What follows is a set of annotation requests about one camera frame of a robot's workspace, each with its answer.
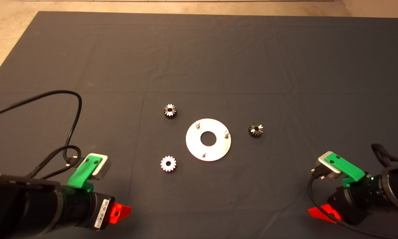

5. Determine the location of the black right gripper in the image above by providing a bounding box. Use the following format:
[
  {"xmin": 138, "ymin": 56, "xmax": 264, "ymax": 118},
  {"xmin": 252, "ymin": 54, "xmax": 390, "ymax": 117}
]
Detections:
[{"xmin": 308, "ymin": 173, "xmax": 383, "ymax": 226}]

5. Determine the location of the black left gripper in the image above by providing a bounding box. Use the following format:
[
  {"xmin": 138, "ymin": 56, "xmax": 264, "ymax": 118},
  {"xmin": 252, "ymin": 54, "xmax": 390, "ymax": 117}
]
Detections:
[{"xmin": 63, "ymin": 190, "xmax": 132, "ymax": 232}]

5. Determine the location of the small steel planetary gear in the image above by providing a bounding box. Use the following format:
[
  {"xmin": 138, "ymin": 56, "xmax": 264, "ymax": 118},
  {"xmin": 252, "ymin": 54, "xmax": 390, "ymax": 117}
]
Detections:
[
  {"xmin": 248, "ymin": 123, "xmax": 264, "ymax": 138},
  {"xmin": 160, "ymin": 155, "xmax": 177, "ymax": 173},
  {"xmin": 163, "ymin": 103, "xmax": 177, "ymax": 119}
]

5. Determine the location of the round metal carrier plate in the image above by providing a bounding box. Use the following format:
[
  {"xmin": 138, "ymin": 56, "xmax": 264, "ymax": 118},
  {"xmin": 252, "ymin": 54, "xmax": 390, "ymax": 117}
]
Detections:
[{"xmin": 186, "ymin": 118, "xmax": 232, "ymax": 162}]

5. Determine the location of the dark grey table cloth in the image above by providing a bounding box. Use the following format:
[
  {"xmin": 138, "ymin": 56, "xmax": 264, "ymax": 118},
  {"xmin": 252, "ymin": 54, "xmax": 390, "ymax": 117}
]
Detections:
[{"xmin": 0, "ymin": 11, "xmax": 398, "ymax": 239}]

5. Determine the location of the thin black right camera cable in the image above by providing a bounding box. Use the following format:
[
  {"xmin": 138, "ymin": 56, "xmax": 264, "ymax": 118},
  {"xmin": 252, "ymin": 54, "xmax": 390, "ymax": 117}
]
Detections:
[{"xmin": 307, "ymin": 168, "xmax": 398, "ymax": 239}]

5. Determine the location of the thin black camera cable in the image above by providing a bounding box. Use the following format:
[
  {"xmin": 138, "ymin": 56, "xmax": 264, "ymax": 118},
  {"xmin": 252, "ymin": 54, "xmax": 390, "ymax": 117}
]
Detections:
[
  {"xmin": 307, "ymin": 168, "xmax": 398, "ymax": 239},
  {"xmin": 0, "ymin": 90, "xmax": 83, "ymax": 166}
]

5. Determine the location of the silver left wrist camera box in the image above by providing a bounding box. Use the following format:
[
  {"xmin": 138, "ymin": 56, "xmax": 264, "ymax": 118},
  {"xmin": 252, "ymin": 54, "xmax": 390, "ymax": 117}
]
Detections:
[{"xmin": 86, "ymin": 153, "xmax": 112, "ymax": 182}]

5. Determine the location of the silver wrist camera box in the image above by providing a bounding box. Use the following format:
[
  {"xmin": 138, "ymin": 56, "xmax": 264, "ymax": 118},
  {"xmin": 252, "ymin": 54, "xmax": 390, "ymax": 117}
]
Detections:
[
  {"xmin": 86, "ymin": 153, "xmax": 112, "ymax": 182},
  {"xmin": 318, "ymin": 151, "xmax": 344, "ymax": 180}
]

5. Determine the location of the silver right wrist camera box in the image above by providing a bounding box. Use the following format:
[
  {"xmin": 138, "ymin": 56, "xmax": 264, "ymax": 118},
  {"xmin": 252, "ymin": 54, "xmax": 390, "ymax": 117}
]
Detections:
[{"xmin": 318, "ymin": 151, "xmax": 344, "ymax": 180}]

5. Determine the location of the green right camera mount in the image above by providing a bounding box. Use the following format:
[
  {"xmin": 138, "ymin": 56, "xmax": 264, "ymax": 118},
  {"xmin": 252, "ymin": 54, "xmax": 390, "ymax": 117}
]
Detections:
[{"xmin": 325, "ymin": 151, "xmax": 365, "ymax": 187}]

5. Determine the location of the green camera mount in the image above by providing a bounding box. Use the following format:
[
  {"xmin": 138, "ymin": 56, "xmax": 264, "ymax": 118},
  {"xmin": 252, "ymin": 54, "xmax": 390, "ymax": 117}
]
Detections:
[
  {"xmin": 325, "ymin": 151, "xmax": 365, "ymax": 187},
  {"xmin": 67, "ymin": 155, "xmax": 103, "ymax": 193}
]

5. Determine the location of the green left camera mount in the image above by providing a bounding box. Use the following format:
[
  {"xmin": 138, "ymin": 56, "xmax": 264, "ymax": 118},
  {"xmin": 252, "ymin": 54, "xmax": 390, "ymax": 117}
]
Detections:
[{"xmin": 67, "ymin": 155, "xmax": 103, "ymax": 193}]

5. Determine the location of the thin black braided cable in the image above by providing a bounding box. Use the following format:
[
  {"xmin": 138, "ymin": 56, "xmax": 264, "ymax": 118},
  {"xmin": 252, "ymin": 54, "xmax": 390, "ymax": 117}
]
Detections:
[{"xmin": 26, "ymin": 145, "xmax": 83, "ymax": 180}]

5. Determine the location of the thin black left camera cable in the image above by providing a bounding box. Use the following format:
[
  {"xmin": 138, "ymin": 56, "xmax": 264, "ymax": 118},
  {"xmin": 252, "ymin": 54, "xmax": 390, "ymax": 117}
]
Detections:
[{"xmin": 0, "ymin": 90, "xmax": 83, "ymax": 166}]

